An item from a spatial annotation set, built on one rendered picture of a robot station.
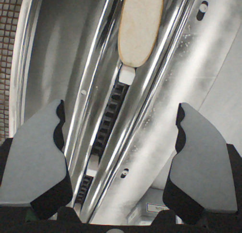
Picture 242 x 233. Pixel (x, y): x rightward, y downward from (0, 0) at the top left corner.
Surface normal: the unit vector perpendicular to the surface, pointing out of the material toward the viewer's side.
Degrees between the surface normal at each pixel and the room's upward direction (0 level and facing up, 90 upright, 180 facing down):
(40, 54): 0
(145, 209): 90
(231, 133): 0
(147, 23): 15
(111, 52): 0
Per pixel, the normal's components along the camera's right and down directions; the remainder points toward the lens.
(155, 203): 0.33, -0.81
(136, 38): -0.02, 0.62
